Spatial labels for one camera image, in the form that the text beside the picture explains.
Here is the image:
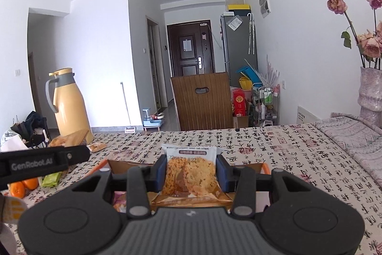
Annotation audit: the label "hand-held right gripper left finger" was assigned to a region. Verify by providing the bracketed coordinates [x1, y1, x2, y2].
[60, 155, 167, 220]

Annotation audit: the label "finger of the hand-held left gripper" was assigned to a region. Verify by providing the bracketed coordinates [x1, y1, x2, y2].
[64, 145, 91, 168]

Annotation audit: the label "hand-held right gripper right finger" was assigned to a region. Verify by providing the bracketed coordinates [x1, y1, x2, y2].
[216, 155, 324, 215]

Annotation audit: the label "oat crisp snack packet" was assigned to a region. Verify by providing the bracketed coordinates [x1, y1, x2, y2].
[87, 142, 107, 153]
[48, 129, 90, 148]
[150, 143, 234, 209]

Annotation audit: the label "red cardboard box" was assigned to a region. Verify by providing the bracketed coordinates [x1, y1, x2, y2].
[89, 158, 272, 214]

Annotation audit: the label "green small packet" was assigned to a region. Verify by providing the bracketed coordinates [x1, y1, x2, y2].
[41, 172, 63, 188]

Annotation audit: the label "black bag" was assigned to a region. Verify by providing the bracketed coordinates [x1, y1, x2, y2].
[11, 111, 50, 150]

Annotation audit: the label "yellow thermos jug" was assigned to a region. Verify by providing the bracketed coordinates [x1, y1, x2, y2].
[45, 68, 95, 144]

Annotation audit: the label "small blue stool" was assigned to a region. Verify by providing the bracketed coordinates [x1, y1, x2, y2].
[142, 108, 165, 128]

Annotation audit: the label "mop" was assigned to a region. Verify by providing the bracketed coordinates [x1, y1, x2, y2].
[120, 81, 137, 133]

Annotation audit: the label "wooden chair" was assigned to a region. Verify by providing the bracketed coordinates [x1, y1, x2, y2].
[170, 72, 234, 131]

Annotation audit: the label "red gift box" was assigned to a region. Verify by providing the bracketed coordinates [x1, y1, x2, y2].
[232, 88, 250, 118]

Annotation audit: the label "yellow bag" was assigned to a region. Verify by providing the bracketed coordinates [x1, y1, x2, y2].
[238, 76, 253, 90]

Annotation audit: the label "blue plastic board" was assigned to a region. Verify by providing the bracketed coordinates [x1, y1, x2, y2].
[237, 65, 263, 84]

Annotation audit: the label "dark brown door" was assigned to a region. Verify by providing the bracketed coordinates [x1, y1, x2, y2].
[167, 20, 216, 78]

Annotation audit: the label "grey refrigerator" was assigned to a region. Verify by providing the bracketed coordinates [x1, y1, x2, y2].
[220, 13, 258, 89]

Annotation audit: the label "grey patterned cloth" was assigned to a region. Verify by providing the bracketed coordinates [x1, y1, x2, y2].
[314, 112, 382, 184]

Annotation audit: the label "white folded umbrella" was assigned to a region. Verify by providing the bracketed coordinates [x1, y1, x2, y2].
[247, 13, 257, 56]

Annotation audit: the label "glittery pink vase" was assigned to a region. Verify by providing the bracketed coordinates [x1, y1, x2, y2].
[358, 66, 382, 125]

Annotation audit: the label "dried rose bouquet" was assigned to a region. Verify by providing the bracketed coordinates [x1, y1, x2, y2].
[320, 0, 382, 69]

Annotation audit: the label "wire storage trolley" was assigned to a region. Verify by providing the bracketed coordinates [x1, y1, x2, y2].
[252, 84, 281, 127]

